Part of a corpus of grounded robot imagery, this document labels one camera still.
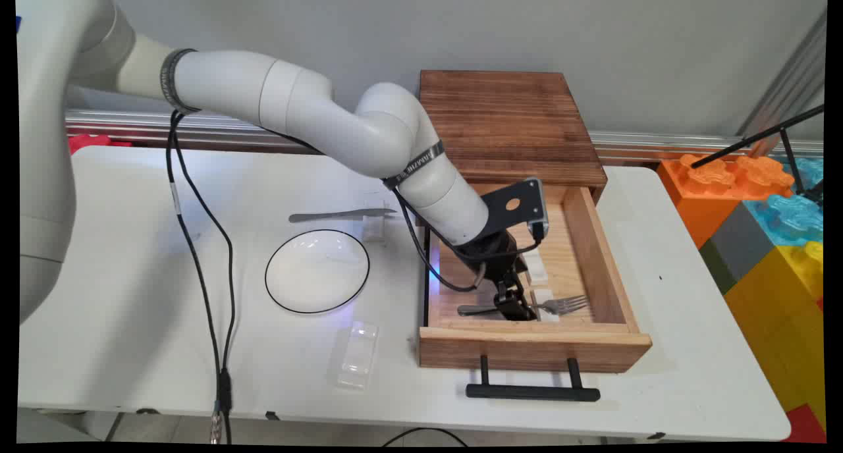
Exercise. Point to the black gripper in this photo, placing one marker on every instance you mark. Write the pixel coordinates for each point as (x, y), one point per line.
(490, 255)

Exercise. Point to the silver table knife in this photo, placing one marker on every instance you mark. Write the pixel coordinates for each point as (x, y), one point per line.
(329, 215)

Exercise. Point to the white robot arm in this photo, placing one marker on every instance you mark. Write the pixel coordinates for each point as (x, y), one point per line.
(316, 110)

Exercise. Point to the white ceramic cutlery rest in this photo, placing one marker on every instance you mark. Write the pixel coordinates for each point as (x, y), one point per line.
(537, 272)
(374, 231)
(552, 316)

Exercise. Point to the silver fork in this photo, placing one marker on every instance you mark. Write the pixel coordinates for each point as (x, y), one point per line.
(566, 303)

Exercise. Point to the light wooden drawer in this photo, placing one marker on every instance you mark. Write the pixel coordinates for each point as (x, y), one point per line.
(527, 351)

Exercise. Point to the clear plastic cutlery rest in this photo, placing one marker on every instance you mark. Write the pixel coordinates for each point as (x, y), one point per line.
(357, 354)

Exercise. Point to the dark wooden drawer cabinet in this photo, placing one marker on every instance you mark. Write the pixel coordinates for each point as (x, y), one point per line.
(507, 117)

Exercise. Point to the white plate with black rim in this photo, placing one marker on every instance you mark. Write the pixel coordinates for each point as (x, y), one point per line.
(316, 272)

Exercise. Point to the orange toy block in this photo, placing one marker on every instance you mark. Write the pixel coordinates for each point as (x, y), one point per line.
(698, 196)

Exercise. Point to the gray toy block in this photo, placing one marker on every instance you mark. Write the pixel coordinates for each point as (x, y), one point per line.
(737, 242)

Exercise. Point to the yellow toy block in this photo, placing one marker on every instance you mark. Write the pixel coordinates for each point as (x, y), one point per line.
(777, 321)

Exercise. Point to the black tripod stand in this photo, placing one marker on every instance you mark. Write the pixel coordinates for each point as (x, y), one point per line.
(744, 140)

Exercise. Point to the translucent blue toy block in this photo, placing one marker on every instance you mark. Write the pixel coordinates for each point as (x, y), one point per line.
(790, 219)

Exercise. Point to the red toy block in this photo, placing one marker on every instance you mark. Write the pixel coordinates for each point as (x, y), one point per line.
(89, 141)
(807, 426)

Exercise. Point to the slanted aluminium profile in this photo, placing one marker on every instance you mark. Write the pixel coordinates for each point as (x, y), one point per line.
(790, 78)

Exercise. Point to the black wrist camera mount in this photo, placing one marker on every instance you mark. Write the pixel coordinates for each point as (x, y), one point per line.
(517, 206)

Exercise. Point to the aluminium wall rail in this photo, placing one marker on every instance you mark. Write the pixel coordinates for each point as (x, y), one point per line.
(658, 145)

